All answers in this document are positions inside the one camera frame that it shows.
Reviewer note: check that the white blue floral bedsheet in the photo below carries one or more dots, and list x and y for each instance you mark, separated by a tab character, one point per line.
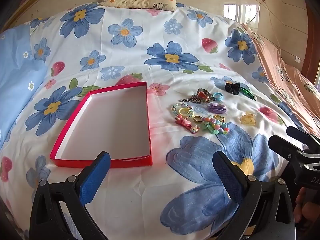
155	42

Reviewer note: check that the red heart hair clip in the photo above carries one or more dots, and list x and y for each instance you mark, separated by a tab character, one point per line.
185	123

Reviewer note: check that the yellow hair claw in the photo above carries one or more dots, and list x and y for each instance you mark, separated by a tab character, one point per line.
248	119

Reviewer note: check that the red shallow cardboard box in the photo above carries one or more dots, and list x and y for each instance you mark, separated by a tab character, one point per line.
112	125

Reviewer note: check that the person's right hand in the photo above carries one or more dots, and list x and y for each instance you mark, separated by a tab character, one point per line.
301	205

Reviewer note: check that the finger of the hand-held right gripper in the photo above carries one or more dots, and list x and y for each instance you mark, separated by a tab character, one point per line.
283	148
301	133

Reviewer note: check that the light blue flowered pillow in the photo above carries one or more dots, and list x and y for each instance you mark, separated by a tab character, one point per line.
17	75

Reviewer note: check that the wooden bed frame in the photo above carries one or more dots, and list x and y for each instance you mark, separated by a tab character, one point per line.
311	45

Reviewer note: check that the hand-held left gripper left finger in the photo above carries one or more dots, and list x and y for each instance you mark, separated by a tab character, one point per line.
96	177

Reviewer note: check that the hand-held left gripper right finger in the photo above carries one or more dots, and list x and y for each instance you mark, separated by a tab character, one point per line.
228	178

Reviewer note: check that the black scrunchie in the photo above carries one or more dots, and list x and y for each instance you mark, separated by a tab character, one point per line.
232	88

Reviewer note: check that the gold wristwatch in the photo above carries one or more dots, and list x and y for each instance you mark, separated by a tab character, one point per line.
203	95

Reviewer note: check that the peach printed blanket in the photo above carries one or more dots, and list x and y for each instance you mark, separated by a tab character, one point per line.
277	65

